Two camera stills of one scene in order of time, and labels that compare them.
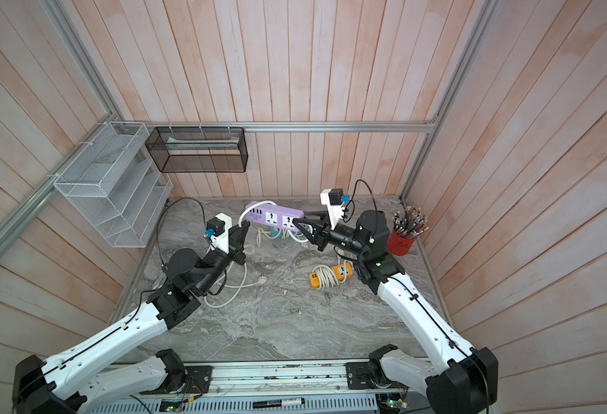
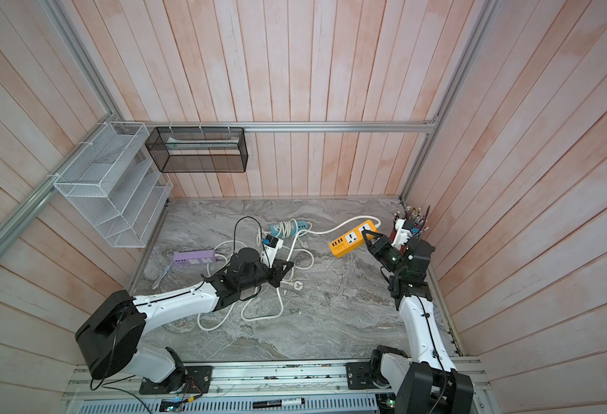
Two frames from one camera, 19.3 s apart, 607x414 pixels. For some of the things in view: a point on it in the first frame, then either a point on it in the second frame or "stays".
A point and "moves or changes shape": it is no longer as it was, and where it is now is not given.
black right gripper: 322,229 → 383,247
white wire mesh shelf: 115,184 stays
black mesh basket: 198,149 stays
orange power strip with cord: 322,277 moves or changes shape
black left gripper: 237,246 → 277,271
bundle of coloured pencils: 410,222 stays
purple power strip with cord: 270,212 moves or changes shape
